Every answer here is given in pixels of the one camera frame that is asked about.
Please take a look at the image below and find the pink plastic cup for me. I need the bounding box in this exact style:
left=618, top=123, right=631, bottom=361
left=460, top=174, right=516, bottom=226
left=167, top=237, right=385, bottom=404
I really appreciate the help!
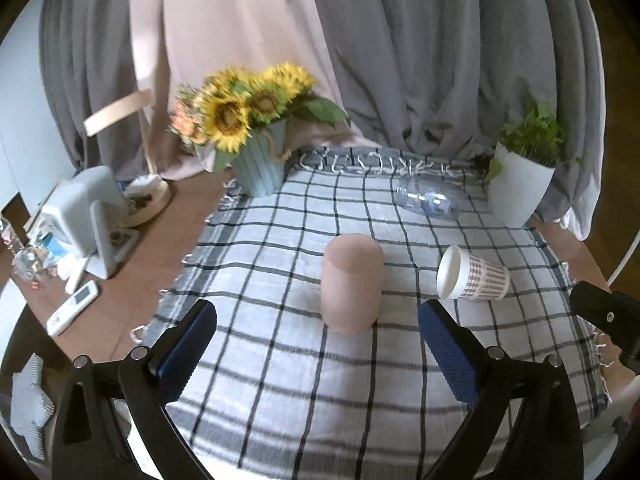
left=320, top=234, right=384, bottom=336

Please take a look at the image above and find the plaid paper cup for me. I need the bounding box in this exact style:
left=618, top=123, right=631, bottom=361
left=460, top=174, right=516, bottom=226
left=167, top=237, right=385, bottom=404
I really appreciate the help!
left=436, top=245, right=510, bottom=301

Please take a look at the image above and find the clear plastic cup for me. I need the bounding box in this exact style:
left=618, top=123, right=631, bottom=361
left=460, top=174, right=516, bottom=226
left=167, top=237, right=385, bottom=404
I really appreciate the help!
left=395, top=176, right=464, bottom=221

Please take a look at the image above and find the white remote control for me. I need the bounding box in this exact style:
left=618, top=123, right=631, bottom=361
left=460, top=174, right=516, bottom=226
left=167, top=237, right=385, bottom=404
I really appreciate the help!
left=46, top=280, right=100, bottom=337

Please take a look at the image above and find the white star cushion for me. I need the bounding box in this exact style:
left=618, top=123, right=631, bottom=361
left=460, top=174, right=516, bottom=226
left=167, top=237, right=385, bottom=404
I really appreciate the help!
left=10, top=353, right=55, bottom=462

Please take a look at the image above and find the black white checked tablecloth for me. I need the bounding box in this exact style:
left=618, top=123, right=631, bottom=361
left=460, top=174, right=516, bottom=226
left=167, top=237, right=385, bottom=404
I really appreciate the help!
left=143, top=148, right=610, bottom=479

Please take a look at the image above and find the white plant pot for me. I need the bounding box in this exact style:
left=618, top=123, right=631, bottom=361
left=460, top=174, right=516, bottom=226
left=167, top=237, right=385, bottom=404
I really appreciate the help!
left=487, top=143, right=555, bottom=229

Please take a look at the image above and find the grey white desktop device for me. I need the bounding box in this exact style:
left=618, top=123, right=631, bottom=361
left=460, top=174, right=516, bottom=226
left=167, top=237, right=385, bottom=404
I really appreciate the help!
left=41, top=166, right=140, bottom=280

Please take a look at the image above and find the green leafy plant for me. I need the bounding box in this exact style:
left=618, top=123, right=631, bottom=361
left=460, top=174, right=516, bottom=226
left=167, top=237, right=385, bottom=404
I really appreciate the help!
left=497, top=90, right=585, bottom=169

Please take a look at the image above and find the blue ribbed flower pot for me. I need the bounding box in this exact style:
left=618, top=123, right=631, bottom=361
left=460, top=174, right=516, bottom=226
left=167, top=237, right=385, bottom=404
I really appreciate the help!
left=231, top=119, right=286, bottom=197

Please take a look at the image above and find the yellow sunflower bouquet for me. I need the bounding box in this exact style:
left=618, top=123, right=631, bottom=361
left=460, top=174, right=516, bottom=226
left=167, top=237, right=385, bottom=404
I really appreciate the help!
left=168, top=62, right=352, bottom=174

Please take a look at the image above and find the grey curtain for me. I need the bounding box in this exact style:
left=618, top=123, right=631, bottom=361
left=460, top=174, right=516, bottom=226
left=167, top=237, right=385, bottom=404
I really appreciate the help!
left=40, top=0, right=605, bottom=238

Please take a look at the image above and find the beige pink curtain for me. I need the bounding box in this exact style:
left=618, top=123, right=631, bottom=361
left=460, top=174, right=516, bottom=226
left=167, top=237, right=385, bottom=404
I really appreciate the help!
left=127, top=0, right=371, bottom=181

